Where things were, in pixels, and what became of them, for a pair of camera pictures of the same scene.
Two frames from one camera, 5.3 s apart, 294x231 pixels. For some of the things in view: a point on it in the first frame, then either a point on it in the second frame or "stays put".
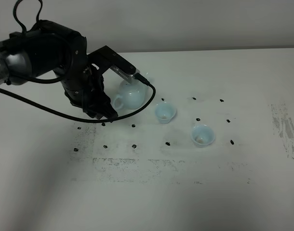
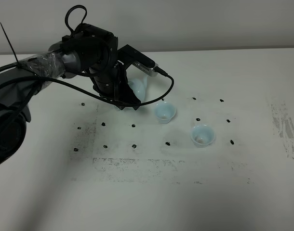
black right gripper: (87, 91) → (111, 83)
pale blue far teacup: (164, 111) stays put
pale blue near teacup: (202, 135) stays put
